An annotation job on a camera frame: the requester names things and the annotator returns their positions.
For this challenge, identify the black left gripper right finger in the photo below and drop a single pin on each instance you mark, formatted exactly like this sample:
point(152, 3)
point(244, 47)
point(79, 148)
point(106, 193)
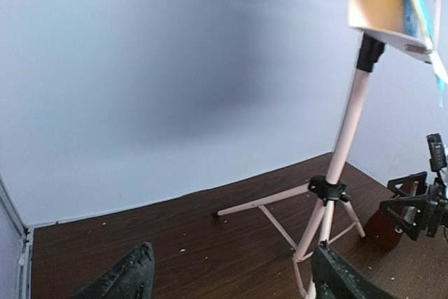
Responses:
point(334, 277)

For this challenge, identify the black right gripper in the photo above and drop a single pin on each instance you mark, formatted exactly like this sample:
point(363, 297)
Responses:
point(413, 214)

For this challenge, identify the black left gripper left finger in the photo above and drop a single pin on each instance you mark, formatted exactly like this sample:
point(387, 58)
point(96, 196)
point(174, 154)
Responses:
point(131, 277)

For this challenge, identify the dark red wooden metronome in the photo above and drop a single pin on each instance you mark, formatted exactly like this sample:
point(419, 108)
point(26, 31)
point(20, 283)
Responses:
point(383, 231)

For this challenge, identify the pink music stand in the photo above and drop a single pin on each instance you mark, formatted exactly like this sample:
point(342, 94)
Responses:
point(382, 22)

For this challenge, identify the yellow blue music booklet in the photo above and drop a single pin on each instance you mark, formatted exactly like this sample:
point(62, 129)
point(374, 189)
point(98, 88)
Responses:
point(418, 21)

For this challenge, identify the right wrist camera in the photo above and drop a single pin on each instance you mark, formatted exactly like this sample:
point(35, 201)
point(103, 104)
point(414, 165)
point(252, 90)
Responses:
point(438, 158)

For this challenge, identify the left aluminium corner post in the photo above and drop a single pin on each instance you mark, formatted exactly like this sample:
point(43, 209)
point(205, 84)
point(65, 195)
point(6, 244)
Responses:
point(17, 242)

